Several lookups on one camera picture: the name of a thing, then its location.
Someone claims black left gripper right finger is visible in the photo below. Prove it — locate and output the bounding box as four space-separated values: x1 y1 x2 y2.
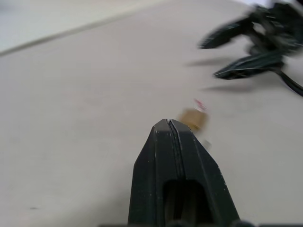
169 119 241 225

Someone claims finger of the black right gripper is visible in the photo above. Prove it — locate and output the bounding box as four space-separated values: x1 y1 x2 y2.
214 50 286 80
197 14 255 50

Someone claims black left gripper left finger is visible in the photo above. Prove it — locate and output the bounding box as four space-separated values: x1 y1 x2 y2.
127 118 182 225

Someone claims silver padlock key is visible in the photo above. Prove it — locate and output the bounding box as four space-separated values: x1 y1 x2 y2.
193 98 208 112

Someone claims beige table mat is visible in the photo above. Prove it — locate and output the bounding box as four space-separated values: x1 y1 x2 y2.
0 0 303 227

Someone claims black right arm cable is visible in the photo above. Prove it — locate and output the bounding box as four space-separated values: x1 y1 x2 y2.
278 70 303 98

